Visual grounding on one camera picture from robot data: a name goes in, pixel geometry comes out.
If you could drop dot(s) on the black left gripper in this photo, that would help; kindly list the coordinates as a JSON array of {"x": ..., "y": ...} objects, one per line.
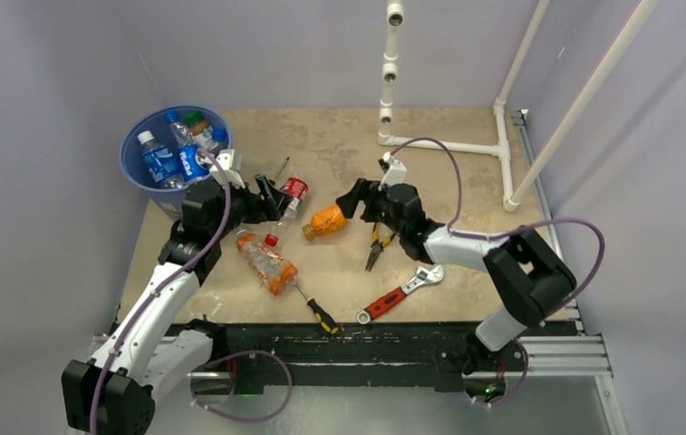
[{"x": 273, "y": 208}]

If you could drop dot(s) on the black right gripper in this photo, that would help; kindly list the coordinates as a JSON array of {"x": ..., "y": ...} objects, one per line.
[{"x": 349, "y": 202}]

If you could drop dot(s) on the orange juice bottle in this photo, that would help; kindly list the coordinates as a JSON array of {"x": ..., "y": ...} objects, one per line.
[{"x": 325, "y": 222}]

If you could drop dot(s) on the crushed orange label bottle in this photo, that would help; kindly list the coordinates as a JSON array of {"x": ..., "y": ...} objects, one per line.
[{"x": 274, "y": 270}]

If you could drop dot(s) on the pepsi label clear bottle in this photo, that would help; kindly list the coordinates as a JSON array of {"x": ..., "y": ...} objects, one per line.
[{"x": 188, "y": 149}]

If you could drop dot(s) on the blue label bottle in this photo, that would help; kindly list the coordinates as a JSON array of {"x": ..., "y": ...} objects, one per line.
[
  {"x": 218, "y": 141},
  {"x": 160, "y": 161}
]

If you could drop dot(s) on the green cap clear bottle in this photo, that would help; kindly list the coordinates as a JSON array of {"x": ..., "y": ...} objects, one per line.
[{"x": 199, "y": 127}]

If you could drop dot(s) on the blue label bottle back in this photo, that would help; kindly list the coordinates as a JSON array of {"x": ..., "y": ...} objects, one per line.
[{"x": 160, "y": 161}]

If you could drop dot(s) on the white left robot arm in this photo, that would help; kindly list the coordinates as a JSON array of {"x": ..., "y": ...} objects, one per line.
[{"x": 117, "y": 390}]

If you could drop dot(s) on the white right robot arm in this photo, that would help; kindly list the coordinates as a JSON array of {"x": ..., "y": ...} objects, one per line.
[{"x": 531, "y": 279}]

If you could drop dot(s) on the blue plastic bin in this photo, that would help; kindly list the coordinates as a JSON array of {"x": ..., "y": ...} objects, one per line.
[{"x": 136, "y": 172}]

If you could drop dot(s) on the red label clear bottle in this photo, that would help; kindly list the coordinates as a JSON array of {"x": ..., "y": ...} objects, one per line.
[{"x": 296, "y": 187}]

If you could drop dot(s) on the yellow black screwdriver back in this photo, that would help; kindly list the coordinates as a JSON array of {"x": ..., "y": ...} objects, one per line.
[{"x": 282, "y": 167}]

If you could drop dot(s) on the yellow black screwdriver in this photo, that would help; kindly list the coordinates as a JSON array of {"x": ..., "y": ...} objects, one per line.
[
  {"x": 327, "y": 323},
  {"x": 282, "y": 167}
]

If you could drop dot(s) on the yellow black screwdriver front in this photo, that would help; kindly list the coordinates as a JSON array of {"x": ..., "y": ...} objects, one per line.
[{"x": 327, "y": 323}]

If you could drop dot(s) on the yellow handled pliers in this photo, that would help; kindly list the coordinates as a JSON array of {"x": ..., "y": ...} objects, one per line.
[{"x": 378, "y": 244}]

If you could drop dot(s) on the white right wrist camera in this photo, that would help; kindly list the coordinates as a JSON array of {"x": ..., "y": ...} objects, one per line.
[{"x": 394, "y": 171}]

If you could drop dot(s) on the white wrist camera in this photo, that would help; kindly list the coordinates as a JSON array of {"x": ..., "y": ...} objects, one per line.
[
  {"x": 226, "y": 169},
  {"x": 394, "y": 171}
]

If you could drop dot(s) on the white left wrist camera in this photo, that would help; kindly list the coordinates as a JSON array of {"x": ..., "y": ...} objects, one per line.
[{"x": 226, "y": 169}]

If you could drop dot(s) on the red handled adjustable wrench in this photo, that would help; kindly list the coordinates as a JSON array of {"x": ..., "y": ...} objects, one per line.
[{"x": 424, "y": 276}]

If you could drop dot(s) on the black table front rail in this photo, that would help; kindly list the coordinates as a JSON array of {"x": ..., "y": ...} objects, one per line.
[{"x": 433, "y": 354}]

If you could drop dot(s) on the aluminium side rail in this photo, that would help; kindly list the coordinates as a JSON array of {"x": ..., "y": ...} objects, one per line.
[{"x": 560, "y": 356}]

